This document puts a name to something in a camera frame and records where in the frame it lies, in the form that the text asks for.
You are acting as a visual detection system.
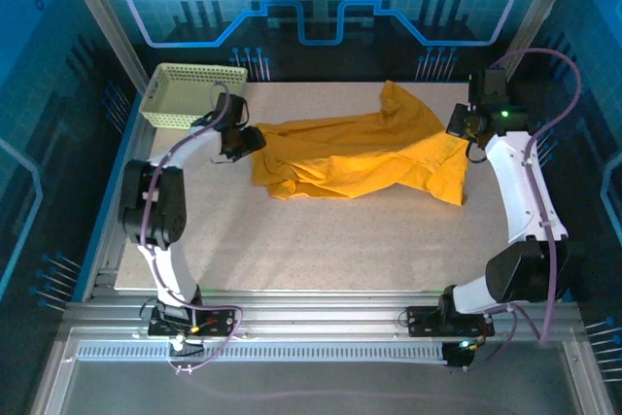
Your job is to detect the orange t-shirt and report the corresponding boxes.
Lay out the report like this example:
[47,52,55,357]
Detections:
[250,80,471,207]

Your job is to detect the pale green plastic basket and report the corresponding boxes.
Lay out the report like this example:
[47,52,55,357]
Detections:
[139,62,250,131]

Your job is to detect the black controller box with LED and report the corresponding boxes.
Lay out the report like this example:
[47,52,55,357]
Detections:
[442,338,476,370]

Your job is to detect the grey metal tray panel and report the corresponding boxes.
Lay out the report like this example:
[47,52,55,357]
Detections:
[28,331,616,415]

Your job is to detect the aluminium frame post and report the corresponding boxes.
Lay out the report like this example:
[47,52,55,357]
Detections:
[52,0,150,90]
[490,0,585,91]

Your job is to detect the aluminium mounting rail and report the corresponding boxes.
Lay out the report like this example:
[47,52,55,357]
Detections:
[60,288,584,338]

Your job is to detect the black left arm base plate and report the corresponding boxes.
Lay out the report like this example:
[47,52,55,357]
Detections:
[147,306,235,338]

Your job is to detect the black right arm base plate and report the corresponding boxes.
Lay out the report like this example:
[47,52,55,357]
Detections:
[406,305,496,338]

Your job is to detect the grey slotted cable duct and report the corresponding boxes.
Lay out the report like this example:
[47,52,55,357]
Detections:
[76,340,448,363]

